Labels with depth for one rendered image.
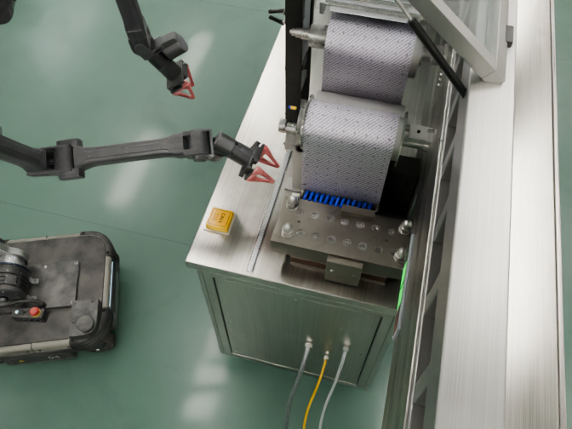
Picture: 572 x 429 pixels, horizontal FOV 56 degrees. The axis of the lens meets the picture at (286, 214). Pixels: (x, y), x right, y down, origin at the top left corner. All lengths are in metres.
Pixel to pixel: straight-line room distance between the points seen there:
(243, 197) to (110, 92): 1.93
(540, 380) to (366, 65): 0.92
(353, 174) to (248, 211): 0.40
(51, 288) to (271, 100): 1.22
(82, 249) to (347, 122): 1.53
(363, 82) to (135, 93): 2.13
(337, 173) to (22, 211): 2.00
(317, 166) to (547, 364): 0.80
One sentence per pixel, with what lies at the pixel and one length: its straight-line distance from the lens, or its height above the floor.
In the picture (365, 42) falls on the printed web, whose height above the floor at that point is 1.39.
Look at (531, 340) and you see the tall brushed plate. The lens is 1.03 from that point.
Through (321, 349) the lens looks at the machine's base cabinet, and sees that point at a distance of 2.01.
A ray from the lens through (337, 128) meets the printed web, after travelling 1.41.
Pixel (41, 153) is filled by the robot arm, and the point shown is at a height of 1.19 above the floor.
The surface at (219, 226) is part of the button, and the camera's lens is 1.67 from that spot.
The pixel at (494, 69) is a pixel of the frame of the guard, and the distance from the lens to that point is 1.04.
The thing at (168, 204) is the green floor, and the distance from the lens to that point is 2.89.
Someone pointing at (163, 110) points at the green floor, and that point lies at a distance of 3.34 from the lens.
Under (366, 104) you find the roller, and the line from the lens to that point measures 1.56.
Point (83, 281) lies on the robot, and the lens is 2.49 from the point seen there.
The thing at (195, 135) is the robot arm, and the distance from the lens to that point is 1.51.
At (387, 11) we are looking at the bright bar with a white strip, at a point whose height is 1.45.
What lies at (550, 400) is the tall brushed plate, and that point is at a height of 1.44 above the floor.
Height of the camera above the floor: 2.32
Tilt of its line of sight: 56 degrees down
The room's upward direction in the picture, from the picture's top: straight up
